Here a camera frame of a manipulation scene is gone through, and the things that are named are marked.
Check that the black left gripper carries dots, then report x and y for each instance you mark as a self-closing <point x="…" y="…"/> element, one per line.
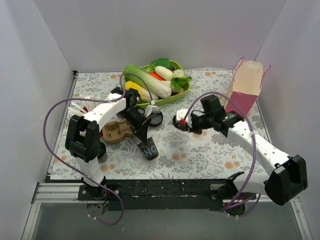
<point x="139" y="122"/>

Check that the dark paper coffee cup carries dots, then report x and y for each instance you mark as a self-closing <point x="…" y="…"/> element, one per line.
<point x="149" y="149"/>

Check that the black coffee cup lid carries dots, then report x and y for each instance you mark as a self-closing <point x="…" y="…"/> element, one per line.
<point x="180" y="124"/>

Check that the brown cardboard cup carrier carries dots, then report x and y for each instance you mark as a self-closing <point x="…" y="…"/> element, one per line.
<point x="116" y="131"/>

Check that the pink paper gift bag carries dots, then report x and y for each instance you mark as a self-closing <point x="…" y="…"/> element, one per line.
<point x="245" y="86"/>

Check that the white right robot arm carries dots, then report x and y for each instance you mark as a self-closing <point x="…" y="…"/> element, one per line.
<point x="273" y="173"/>

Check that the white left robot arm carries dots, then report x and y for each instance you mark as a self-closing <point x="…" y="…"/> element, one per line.
<point x="83" y="139"/>

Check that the floral patterned table mat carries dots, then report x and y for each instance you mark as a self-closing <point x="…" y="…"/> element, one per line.
<point x="182" y="155"/>

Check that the yellow napa cabbage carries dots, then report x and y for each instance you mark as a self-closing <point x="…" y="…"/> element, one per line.
<point x="143" y="92"/>

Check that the green napa cabbage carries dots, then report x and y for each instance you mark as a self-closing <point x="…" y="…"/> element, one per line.
<point x="135" y="74"/>

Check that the green vegetable basket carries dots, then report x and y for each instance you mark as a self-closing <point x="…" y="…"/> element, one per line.
<point x="174" y="84"/>

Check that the white radish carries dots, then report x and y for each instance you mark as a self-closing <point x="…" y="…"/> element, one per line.
<point x="163" y="72"/>

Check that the orange carrot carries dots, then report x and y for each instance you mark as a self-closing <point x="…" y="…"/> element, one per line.
<point x="154" y="74"/>

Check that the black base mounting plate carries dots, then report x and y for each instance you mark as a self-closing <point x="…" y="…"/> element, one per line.
<point x="160" y="194"/>

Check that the green leafy bok choy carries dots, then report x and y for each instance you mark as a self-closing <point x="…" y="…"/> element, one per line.
<point x="163" y="62"/>

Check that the red holder of straws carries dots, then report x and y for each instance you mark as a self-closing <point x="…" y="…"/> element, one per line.
<point x="80" y="108"/>

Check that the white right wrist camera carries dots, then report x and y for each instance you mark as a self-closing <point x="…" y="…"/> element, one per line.
<point x="184" y="116"/>

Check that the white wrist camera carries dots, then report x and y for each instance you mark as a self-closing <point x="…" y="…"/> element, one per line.
<point x="151" y="109"/>
<point x="184" y="116"/>

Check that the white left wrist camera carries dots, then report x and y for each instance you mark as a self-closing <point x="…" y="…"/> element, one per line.
<point x="151" y="109"/>

